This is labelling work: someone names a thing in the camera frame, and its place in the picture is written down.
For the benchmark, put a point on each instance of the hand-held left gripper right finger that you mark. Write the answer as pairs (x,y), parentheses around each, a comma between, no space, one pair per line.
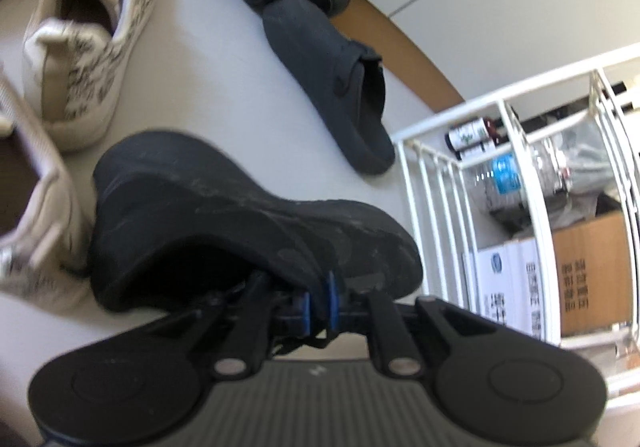
(332,307)

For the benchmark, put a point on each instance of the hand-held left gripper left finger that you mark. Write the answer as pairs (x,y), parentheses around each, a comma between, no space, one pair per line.
(302,314)

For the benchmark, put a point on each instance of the black mesh sneaker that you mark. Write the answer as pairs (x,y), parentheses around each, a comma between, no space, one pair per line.
(225,207)

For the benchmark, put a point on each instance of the white metal shoe rack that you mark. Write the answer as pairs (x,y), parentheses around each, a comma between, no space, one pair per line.
(450,197)

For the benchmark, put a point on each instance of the white printed sneaker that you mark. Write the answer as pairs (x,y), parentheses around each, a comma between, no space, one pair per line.
(45,237)
(85,77)

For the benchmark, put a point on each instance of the white printed carton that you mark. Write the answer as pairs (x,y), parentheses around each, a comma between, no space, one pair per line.
(510,287)

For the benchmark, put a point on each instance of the dark glass bottle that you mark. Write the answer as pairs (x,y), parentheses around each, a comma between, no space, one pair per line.
(477,153)

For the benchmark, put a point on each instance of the large clear water bottle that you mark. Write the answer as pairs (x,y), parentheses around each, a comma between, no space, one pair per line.
(505,177)

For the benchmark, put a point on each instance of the dark bottle white label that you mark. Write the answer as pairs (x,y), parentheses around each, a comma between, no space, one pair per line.
(470,133)

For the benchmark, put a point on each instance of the brown cardboard box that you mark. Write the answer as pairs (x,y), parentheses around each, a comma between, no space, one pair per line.
(590,272)

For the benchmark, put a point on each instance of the grey plastic bag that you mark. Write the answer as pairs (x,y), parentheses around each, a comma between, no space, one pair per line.
(585,162)

